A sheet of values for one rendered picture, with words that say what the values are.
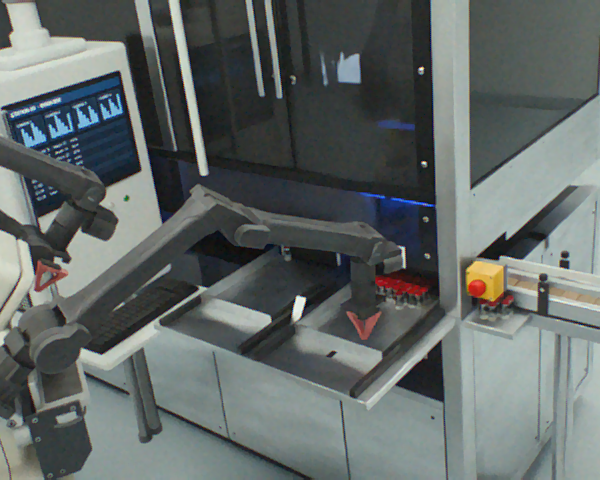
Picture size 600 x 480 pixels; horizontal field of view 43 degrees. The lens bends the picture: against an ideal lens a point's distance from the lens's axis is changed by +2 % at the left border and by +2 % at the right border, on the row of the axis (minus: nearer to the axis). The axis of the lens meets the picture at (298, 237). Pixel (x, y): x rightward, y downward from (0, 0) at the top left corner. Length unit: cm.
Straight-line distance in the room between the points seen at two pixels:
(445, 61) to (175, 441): 194
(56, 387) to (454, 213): 96
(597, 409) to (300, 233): 188
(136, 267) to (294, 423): 134
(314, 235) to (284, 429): 121
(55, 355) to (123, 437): 186
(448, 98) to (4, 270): 98
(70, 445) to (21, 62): 100
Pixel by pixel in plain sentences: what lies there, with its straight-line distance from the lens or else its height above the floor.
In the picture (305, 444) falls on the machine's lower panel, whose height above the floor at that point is 23.
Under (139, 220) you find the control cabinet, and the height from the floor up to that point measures 102.
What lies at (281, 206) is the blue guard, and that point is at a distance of 214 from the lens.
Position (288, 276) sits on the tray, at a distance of 221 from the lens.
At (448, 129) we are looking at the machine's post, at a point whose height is 137.
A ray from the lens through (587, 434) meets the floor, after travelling 303.
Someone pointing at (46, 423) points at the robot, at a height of 102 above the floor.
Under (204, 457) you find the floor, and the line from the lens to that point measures 300.
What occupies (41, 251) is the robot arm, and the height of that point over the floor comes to 124.
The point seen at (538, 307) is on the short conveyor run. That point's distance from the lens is 196.
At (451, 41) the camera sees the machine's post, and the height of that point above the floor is 157.
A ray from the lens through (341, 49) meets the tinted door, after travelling 187.
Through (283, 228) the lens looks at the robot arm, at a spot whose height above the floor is 130.
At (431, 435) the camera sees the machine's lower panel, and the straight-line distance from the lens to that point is 223.
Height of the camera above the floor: 190
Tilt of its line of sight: 24 degrees down
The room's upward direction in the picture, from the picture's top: 7 degrees counter-clockwise
